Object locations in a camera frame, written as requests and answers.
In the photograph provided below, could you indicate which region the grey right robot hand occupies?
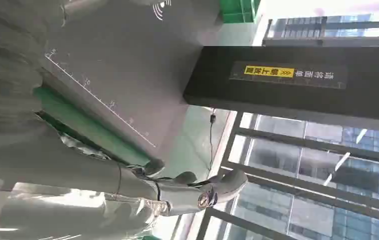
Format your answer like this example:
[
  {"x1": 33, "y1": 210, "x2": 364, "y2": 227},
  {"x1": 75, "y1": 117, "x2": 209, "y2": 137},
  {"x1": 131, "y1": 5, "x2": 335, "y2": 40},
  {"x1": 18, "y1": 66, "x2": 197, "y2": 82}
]
[{"x1": 0, "y1": 120, "x2": 249, "y2": 218}]

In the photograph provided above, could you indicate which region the crumpled silver plastic bag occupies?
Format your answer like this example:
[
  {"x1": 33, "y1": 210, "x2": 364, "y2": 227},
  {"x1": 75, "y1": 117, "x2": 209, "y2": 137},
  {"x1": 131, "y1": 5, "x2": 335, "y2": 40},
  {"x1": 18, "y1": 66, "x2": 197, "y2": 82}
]
[{"x1": 59, "y1": 132, "x2": 112, "y2": 161}]

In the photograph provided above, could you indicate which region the green plastic crate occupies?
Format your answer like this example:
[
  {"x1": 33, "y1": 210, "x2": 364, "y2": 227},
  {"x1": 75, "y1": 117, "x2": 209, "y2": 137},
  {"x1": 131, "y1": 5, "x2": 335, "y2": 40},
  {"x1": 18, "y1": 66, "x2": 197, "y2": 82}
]
[
  {"x1": 219, "y1": 0, "x2": 262, "y2": 24},
  {"x1": 33, "y1": 85, "x2": 152, "y2": 167}
]

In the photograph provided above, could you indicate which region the grey platform with ruler marks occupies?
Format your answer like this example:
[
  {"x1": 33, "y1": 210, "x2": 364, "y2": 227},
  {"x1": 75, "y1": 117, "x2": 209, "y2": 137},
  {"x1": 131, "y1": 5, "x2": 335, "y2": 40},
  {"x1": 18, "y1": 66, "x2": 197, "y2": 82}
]
[{"x1": 42, "y1": 0, "x2": 224, "y2": 163}]

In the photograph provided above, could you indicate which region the ribbed grey right arm sleeve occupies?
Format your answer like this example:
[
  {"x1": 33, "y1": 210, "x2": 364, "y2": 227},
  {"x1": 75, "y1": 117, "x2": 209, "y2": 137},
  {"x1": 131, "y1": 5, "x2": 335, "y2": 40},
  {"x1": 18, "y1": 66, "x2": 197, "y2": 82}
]
[{"x1": 0, "y1": 0, "x2": 66, "y2": 133}]

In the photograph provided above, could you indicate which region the black and yellow label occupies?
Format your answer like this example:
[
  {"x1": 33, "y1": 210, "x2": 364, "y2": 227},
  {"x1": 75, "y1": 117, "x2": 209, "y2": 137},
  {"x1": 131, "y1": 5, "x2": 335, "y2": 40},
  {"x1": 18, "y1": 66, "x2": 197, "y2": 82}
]
[{"x1": 229, "y1": 60, "x2": 348, "y2": 90}]

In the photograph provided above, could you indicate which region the black machine housing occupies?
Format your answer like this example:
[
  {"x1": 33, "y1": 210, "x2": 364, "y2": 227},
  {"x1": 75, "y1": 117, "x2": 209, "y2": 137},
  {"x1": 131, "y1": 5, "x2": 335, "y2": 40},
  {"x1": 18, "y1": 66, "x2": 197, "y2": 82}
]
[{"x1": 182, "y1": 45, "x2": 379, "y2": 134}]

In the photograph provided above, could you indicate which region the thin black cable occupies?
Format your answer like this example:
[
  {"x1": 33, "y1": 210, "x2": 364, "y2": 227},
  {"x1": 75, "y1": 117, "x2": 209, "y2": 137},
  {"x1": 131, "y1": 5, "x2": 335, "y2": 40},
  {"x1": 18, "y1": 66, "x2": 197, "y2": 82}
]
[{"x1": 207, "y1": 108, "x2": 218, "y2": 173}]

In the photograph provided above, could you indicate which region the dark window frame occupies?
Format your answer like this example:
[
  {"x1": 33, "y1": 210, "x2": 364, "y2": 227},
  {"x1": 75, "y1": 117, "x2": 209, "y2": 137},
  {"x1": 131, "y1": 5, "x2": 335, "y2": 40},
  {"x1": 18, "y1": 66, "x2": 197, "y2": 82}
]
[{"x1": 194, "y1": 111, "x2": 379, "y2": 240}]

